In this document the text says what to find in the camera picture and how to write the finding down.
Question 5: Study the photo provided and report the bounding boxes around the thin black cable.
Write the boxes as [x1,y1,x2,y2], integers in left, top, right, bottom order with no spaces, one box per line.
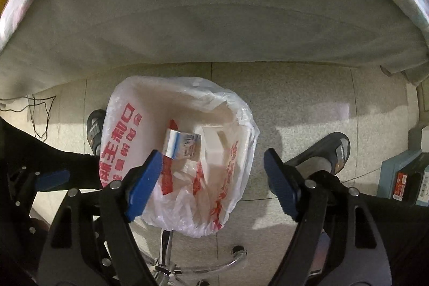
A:
[0,94,58,140]

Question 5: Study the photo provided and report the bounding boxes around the grey bed side cover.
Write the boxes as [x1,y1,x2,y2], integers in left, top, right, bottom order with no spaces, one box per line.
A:
[0,0,429,97]

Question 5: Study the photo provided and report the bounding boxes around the person's left leg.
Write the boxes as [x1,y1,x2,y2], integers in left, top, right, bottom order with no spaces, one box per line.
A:
[0,118,103,191]

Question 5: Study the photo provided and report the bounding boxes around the chrome chair base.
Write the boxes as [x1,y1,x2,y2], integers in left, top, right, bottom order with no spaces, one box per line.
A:
[147,228,249,286]

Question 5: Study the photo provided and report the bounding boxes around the black grey slipper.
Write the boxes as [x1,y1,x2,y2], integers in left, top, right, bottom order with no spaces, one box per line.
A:
[291,132,351,177]
[86,109,108,157]

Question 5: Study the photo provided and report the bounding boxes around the small blue white carton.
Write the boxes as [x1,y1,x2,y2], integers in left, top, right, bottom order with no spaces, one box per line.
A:
[162,128,202,161]

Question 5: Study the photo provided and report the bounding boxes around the waste bin with white bag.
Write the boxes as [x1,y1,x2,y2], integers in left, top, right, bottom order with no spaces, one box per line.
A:
[99,75,261,238]

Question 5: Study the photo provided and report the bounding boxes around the dark box with red label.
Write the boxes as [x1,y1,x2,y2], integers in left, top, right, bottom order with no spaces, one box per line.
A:
[392,155,429,207]

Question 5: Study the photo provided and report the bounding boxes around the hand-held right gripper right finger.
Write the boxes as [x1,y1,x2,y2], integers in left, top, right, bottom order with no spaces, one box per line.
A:
[263,148,393,286]

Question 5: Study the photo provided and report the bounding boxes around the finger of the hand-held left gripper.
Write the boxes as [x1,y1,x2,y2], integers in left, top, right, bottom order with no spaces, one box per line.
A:
[7,165,71,206]

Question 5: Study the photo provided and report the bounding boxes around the blue cardboard box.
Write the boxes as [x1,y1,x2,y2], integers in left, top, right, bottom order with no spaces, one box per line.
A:
[377,148,423,199]

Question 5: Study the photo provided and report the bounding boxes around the white foam box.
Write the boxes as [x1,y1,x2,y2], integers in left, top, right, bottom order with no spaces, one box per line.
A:
[199,125,232,170]

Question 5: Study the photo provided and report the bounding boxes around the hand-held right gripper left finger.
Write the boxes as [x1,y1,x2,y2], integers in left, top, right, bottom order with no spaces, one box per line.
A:
[38,149,165,286]

